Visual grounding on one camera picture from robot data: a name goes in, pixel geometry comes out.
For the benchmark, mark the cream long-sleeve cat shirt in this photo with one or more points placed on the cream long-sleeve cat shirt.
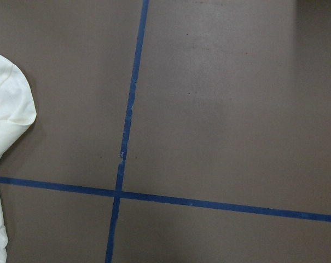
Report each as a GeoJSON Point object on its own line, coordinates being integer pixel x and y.
{"type": "Point", "coordinates": [17, 113]}

